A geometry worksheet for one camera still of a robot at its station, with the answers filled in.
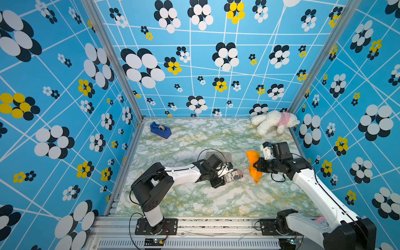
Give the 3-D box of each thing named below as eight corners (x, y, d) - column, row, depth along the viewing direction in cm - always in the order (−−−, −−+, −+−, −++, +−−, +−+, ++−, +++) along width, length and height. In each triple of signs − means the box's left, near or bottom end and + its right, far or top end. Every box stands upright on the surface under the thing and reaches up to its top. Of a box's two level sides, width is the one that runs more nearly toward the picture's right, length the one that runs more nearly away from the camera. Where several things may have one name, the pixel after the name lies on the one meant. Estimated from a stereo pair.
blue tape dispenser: (151, 132, 114) (148, 126, 108) (155, 127, 117) (153, 121, 111) (167, 139, 110) (164, 132, 104) (171, 134, 113) (169, 127, 107)
